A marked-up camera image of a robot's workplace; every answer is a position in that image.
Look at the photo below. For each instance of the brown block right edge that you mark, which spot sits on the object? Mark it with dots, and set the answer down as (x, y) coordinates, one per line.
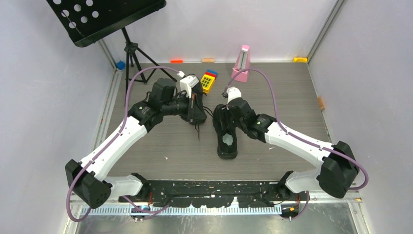
(321, 103)

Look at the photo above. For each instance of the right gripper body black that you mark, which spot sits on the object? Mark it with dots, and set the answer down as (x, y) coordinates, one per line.
(238, 123)

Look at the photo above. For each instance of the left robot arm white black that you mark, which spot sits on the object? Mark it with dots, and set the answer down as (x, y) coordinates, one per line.
(89, 177)

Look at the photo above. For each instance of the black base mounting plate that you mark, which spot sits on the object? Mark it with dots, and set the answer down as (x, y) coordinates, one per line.
(213, 194)

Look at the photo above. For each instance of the black shoe with laces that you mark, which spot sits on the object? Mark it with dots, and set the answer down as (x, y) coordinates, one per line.
(226, 133)

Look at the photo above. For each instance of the pink metronome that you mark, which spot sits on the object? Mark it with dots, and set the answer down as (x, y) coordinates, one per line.
(242, 62)

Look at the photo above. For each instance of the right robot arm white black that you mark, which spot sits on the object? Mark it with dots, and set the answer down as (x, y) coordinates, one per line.
(335, 166)

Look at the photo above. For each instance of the black shoe tied left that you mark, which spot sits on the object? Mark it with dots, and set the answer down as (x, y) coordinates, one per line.
(198, 91)

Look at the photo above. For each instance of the yellow block in corner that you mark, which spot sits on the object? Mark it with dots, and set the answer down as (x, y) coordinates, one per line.
(300, 60)

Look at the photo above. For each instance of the blue block in corner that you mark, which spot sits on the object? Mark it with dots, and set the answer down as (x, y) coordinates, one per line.
(120, 65)

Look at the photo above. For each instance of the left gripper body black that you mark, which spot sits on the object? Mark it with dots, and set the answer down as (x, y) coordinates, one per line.
(182, 106)

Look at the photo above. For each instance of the tan wooden block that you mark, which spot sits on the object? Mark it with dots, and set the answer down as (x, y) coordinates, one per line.
(208, 60)

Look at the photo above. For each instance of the yellow toy block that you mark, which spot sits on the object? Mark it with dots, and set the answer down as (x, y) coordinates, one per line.
(207, 82)

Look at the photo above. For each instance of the black shoelace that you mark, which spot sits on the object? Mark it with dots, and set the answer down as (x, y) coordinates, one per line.
(209, 112)

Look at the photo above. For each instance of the black music stand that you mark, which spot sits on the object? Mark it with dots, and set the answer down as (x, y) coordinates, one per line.
(88, 21)

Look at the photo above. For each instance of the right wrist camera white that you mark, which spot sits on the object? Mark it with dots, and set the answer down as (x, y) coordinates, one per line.
(232, 94)

